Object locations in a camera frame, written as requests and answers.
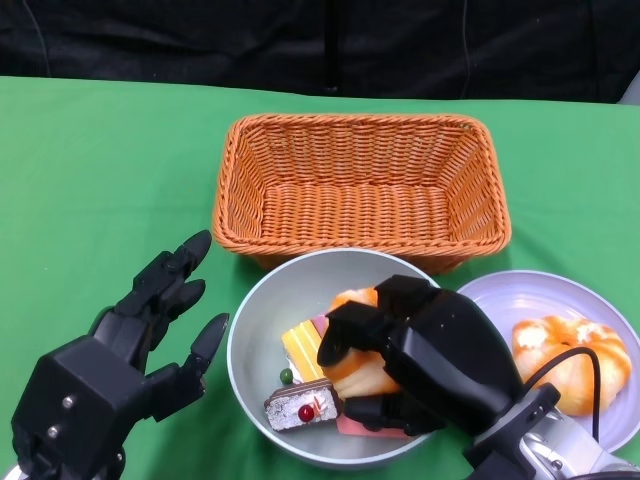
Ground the chocolate cake slice with cherry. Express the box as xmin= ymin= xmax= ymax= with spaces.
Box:
xmin=263 ymin=378 xmax=345 ymax=434

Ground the pale lavender plate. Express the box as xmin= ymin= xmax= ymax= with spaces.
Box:
xmin=455 ymin=269 xmax=640 ymax=454

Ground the pink striped cake slice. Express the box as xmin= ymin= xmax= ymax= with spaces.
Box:
xmin=309 ymin=313 xmax=332 ymax=341

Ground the salmon pink cake block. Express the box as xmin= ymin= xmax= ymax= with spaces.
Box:
xmin=335 ymin=417 xmax=416 ymax=440

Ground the pale grey background object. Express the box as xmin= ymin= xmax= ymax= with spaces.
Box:
xmin=618 ymin=74 xmax=640 ymax=107

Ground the green tablecloth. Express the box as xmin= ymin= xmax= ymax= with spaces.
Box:
xmin=0 ymin=74 xmax=640 ymax=480

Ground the yellow striped cake slice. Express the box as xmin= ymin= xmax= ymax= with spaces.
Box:
xmin=278 ymin=322 xmax=329 ymax=386

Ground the orange striped bread bun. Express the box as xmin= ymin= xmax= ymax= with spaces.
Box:
xmin=324 ymin=286 xmax=401 ymax=400
xmin=510 ymin=314 xmax=633 ymax=417

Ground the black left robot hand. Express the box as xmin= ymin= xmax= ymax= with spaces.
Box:
xmin=92 ymin=228 xmax=231 ymax=424

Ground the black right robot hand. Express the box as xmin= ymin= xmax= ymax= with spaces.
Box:
xmin=317 ymin=273 xmax=525 ymax=437

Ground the orange wicker basket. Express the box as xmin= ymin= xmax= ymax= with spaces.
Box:
xmin=212 ymin=112 xmax=512 ymax=275

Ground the black backdrop curtain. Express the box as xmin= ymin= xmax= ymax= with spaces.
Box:
xmin=0 ymin=0 xmax=640 ymax=106

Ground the grey-green bowl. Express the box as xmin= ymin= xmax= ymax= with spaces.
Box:
xmin=226 ymin=247 xmax=451 ymax=470

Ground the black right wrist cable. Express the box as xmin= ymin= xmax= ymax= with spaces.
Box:
xmin=522 ymin=346 xmax=602 ymax=444

